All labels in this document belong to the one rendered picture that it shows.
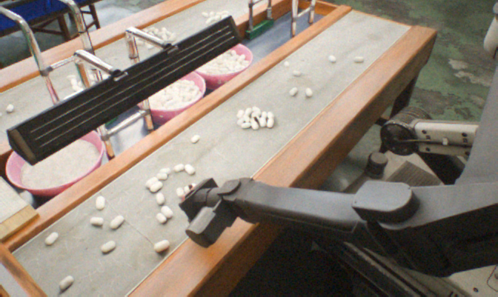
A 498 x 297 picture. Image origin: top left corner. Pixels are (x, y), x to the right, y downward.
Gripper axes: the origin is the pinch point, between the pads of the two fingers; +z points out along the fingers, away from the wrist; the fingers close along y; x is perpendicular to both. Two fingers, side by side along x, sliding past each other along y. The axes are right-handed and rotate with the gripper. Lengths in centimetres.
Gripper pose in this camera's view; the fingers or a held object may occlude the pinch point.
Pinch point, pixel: (184, 202)
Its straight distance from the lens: 96.6
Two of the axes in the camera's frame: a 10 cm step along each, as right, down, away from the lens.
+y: -6.3, 5.1, -5.9
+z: -6.0, 1.7, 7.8
